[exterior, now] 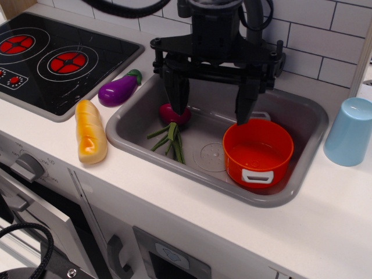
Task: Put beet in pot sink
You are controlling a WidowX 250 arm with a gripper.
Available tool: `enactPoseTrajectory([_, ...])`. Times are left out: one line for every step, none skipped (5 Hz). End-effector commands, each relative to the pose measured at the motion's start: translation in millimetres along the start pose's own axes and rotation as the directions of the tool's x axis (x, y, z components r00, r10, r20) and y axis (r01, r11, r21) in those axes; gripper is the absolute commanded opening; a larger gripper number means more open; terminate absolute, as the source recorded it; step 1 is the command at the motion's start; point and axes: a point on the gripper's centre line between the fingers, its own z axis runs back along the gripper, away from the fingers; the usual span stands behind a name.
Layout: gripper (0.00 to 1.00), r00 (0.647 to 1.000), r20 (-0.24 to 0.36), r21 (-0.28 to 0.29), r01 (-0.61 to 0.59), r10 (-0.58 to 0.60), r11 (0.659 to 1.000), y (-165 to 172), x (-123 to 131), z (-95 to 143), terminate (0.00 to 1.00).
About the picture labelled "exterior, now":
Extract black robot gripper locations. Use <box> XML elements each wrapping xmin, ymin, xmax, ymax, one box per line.
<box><xmin>151</xmin><ymin>13</ymin><xmax>285</xmax><ymax>126</ymax></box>

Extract purple toy beet green leaves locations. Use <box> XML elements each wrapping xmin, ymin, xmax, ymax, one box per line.
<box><xmin>146</xmin><ymin>103</ymin><xmax>192</xmax><ymax>165</ymax></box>

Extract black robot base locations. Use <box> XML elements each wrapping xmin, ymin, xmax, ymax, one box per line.
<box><xmin>1</xmin><ymin>243</ymin><xmax>94</xmax><ymax>278</ymax></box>

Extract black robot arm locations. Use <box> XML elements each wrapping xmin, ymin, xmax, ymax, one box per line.
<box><xmin>151</xmin><ymin>1</ymin><xmax>286</xmax><ymax>125</ymax></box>

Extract grey toy sink basin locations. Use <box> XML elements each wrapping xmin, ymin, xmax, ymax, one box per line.
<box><xmin>106</xmin><ymin>75</ymin><xmax>328</xmax><ymax>208</ymax></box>

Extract orange toy pot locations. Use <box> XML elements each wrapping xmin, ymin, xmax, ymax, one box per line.
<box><xmin>222</xmin><ymin>119</ymin><xmax>294</xmax><ymax>188</ymax></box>

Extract dark grey toy faucet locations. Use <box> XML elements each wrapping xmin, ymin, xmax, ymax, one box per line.
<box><xmin>239</xmin><ymin>0</ymin><xmax>286</xmax><ymax>77</ymax></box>

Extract purple toy eggplant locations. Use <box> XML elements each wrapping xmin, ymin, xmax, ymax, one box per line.
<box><xmin>98</xmin><ymin>69</ymin><xmax>142</xmax><ymax>107</ymax></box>

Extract toy bread loaf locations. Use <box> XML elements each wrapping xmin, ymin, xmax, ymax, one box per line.
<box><xmin>75</xmin><ymin>100</ymin><xmax>108</xmax><ymax>164</ymax></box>

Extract light blue plastic cup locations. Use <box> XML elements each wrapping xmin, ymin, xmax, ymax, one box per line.
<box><xmin>323</xmin><ymin>98</ymin><xmax>371</xmax><ymax>167</ymax></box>

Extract black toy stove top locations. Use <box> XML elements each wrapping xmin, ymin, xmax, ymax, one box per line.
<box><xmin>1</xmin><ymin>13</ymin><xmax>145</xmax><ymax>122</ymax></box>

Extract grey dishwasher panel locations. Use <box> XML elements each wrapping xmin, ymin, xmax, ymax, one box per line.
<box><xmin>133</xmin><ymin>226</ymin><xmax>212</xmax><ymax>279</ymax></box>

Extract grey oven knob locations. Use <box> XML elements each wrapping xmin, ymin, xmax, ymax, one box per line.
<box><xmin>10</xmin><ymin>153</ymin><xmax>45</xmax><ymax>183</ymax></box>

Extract toy oven door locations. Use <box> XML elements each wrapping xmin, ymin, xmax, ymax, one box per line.
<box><xmin>1</xmin><ymin>170</ymin><xmax>95</xmax><ymax>276</ymax></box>

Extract grey cabinet handle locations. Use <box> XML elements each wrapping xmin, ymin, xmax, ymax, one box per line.
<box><xmin>107</xmin><ymin>235</ymin><xmax>134</xmax><ymax>279</ymax></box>

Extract black braided cable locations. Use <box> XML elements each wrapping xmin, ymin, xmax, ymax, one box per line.
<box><xmin>0</xmin><ymin>222</ymin><xmax>55</xmax><ymax>279</ymax></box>

